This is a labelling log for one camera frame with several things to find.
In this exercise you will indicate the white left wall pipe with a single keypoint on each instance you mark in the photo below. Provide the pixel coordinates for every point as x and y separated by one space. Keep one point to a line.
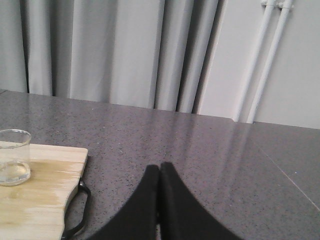
253 57

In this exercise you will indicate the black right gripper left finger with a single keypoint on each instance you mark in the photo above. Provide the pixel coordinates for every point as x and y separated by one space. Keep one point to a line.
137 219

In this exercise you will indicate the wooden cutting board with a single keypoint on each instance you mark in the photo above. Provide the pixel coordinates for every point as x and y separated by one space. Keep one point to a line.
35 209

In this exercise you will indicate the black cutting board handle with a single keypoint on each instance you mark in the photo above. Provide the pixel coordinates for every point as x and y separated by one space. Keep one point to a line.
77 211

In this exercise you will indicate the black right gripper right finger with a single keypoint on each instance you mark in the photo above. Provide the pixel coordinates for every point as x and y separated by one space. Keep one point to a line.
181 216

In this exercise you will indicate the clear glass beaker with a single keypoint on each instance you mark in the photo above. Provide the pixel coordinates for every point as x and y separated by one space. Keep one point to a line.
14 157

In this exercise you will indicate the white wall pipe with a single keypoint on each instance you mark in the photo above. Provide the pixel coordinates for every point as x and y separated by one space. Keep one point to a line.
253 57
285 7

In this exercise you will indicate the white right wall pipe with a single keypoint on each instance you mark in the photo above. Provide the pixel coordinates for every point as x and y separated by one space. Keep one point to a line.
285 7

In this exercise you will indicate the grey curtain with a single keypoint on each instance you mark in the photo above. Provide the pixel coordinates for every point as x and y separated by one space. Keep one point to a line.
142 53

